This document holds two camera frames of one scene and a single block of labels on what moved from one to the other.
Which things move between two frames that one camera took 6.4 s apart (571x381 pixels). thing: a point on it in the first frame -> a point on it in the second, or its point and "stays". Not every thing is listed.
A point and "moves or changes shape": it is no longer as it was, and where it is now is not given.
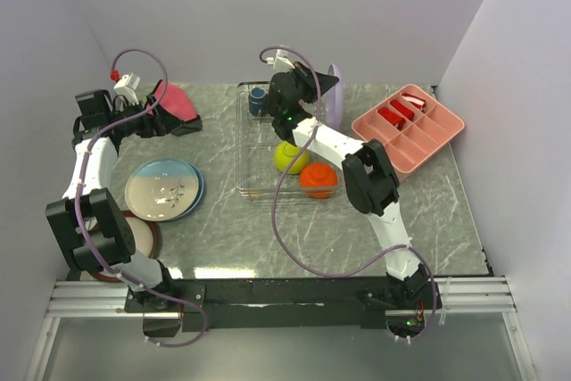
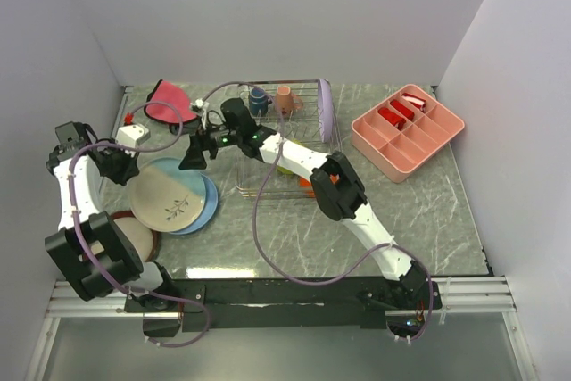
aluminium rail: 78,299 stays
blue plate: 201,190 -> 211,202
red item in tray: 392,118 stays
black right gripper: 307,77 -> 200,140
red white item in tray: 417,102 stays
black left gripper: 156,126 -> 129,169
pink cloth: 175,100 stays
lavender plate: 335,101 moves or changes shape
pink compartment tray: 411,125 stays
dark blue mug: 256,101 stays
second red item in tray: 403,110 stays
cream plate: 161,190 moves or changes shape
